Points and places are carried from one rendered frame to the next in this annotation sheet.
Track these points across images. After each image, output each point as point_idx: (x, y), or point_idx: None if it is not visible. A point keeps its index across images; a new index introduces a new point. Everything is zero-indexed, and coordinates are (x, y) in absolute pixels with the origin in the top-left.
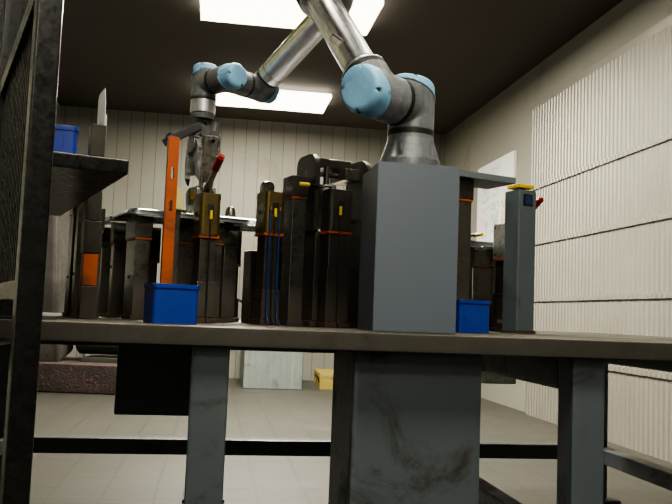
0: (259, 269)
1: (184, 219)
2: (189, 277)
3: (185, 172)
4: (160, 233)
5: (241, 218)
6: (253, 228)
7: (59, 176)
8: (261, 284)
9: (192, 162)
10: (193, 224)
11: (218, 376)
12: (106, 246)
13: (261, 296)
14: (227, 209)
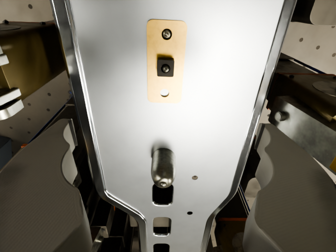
0: (71, 118)
1: (193, 60)
2: None
3: (281, 148)
4: (300, 19)
5: (86, 155)
6: (215, 207)
7: None
8: (69, 108)
9: (245, 228)
10: (36, 26)
11: None
12: None
13: (69, 100)
14: (157, 170)
